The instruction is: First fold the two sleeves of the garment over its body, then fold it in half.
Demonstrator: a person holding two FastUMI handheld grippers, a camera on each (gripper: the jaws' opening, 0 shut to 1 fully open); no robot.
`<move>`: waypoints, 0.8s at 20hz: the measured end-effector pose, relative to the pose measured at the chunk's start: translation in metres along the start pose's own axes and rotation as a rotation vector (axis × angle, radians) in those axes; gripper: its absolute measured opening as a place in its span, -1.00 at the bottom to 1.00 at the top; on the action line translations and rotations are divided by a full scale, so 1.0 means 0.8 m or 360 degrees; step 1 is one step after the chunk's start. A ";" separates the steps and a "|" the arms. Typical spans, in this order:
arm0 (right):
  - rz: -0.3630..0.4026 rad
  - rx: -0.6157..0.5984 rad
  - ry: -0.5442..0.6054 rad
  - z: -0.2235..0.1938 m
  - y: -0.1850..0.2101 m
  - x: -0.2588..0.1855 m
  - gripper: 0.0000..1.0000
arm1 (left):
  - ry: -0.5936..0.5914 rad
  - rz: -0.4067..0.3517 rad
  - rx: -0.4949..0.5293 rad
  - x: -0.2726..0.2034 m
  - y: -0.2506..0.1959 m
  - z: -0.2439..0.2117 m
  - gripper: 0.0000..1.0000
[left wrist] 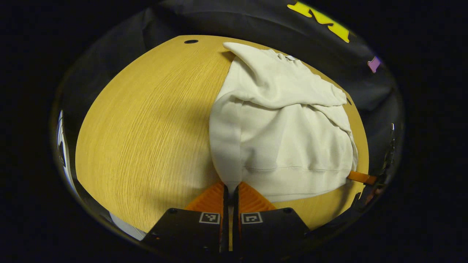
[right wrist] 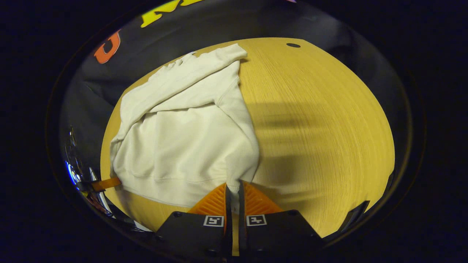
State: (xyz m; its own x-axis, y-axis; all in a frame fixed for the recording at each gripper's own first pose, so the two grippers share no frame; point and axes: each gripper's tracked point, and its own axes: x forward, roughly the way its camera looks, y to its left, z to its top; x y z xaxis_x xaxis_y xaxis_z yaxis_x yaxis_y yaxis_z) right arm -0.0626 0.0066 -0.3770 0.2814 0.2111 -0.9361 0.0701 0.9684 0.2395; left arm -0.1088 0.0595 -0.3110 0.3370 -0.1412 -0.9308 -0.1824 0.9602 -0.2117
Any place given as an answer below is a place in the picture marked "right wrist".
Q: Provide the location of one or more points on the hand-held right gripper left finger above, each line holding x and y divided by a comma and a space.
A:
228, 237

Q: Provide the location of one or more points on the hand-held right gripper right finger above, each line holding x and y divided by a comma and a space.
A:
242, 237

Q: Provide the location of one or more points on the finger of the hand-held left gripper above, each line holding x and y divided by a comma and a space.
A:
106, 183

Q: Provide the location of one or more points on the cream sweatshirt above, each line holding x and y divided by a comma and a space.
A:
182, 146

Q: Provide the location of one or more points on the computer monitor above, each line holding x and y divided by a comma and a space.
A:
73, 175

